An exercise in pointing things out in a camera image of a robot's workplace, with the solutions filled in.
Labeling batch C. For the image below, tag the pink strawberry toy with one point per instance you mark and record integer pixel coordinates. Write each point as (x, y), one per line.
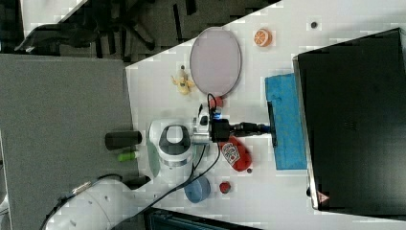
(219, 102)

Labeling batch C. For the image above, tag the red ketchup bottle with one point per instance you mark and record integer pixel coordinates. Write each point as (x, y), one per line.
(235, 153)

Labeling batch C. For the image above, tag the black cylinder upper left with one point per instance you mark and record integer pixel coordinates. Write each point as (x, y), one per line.
(122, 139)

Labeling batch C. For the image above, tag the blue cup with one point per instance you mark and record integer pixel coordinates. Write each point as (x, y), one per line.
(198, 190)

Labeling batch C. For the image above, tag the grey round plate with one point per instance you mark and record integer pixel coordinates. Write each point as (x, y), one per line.
(215, 61)

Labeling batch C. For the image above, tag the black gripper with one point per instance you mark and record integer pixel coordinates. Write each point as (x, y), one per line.
(220, 130)

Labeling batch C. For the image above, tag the black toaster oven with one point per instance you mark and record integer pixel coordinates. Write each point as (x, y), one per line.
(340, 116)

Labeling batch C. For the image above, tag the small red toy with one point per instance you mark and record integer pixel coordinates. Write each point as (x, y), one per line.
(225, 187)

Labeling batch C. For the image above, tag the green perforated colander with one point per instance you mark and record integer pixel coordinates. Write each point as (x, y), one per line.
(153, 158)

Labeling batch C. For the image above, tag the black office chair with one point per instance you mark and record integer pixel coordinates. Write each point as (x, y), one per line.
(96, 18)

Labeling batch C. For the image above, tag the orange slice toy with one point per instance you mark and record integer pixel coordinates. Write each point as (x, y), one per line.
(263, 37)

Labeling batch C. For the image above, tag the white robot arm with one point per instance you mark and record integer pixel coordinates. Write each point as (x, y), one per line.
(104, 203)

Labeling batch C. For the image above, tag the green marker pen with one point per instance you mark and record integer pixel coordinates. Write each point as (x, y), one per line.
(128, 156)

